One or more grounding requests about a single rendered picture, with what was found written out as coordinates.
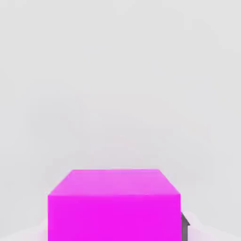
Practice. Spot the small magenta cube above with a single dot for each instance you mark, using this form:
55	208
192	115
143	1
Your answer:
114	216

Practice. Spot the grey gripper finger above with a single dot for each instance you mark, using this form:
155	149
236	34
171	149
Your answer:
184	229

